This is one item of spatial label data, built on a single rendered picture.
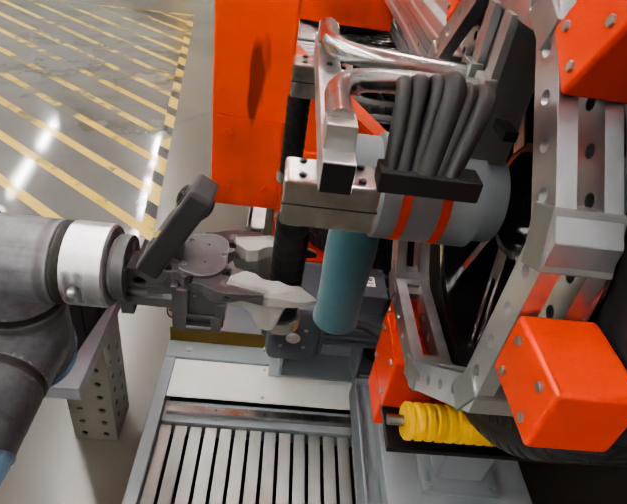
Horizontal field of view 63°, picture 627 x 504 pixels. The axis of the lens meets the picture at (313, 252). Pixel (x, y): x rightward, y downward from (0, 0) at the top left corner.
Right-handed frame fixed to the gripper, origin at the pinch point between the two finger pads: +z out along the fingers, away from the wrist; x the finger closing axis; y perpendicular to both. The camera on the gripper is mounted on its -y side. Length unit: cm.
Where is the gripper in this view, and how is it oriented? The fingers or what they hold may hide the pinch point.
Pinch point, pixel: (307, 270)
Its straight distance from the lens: 55.5
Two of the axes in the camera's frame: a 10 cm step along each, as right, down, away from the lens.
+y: -1.3, 7.9, 5.9
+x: 0.1, 6.0, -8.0
